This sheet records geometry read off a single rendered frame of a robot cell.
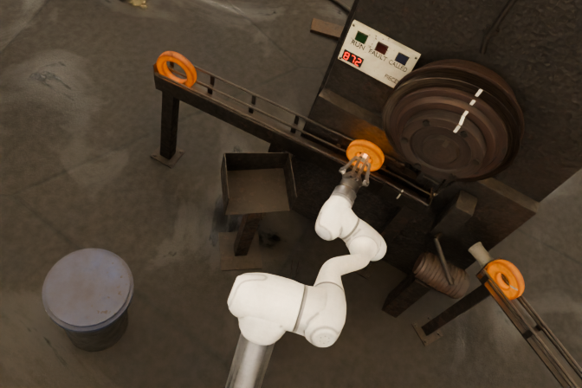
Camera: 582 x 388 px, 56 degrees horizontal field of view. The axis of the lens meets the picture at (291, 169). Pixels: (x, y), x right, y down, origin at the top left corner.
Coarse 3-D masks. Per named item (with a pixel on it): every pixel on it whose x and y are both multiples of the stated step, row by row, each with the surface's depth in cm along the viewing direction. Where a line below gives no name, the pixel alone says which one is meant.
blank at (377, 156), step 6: (354, 144) 214; (360, 144) 213; (366, 144) 212; (372, 144) 213; (348, 150) 218; (354, 150) 216; (360, 150) 215; (366, 150) 213; (372, 150) 211; (378, 150) 213; (348, 156) 221; (372, 156) 214; (378, 156) 212; (384, 156) 216; (354, 162) 222; (360, 162) 221; (372, 162) 217; (378, 162) 215; (372, 168) 220; (378, 168) 218
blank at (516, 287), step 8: (496, 264) 208; (504, 264) 205; (512, 264) 205; (488, 272) 213; (496, 272) 209; (504, 272) 206; (512, 272) 202; (520, 272) 203; (496, 280) 211; (512, 280) 203; (520, 280) 202; (504, 288) 209; (512, 288) 205; (520, 288) 202; (512, 296) 206
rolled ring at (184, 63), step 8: (160, 56) 230; (168, 56) 228; (176, 56) 227; (160, 64) 234; (184, 64) 227; (160, 72) 238; (168, 72) 239; (192, 72) 230; (176, 80) 240; (184, 80) 239; (192, 80) 233
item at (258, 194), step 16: (224, 160) 208; (240, 160) 216; (256, 160) 218; (272, 160) 219; (288, 160) 217; (224, 176) 208; (240, 176) 221; (256, 176) 222; (272, 176) 223; (288, 176) 217; (224, 192) 209; (240, 192) 216; (256, 192) 218; (272, 192) 218; (288, 192) 217; (224, 208) 209; (240, 208) 213; (256, 208) 214; (272, 208) 215; (288, 208) 216; (240, 224) 248; (256, 224) 238; (224, 240) 268; (240, 240) 250; (256, 240) 272; (224, 256) 263; (240, 256) 265; (256, 256) 267
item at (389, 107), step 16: (416, 80) 176; (432, 80) 173; (448, 80) 170; (464, 80) 170; (480, 80) 171; (400, 96) 184; (480, 96) 169; (496, 96) 169; (384, 112) 192; (496, 112) 171; (512, 112) 172; (384, 128) 198; (512, 128) 172; (512, 144) 177; (512, 160) 182; (480, 176) 194
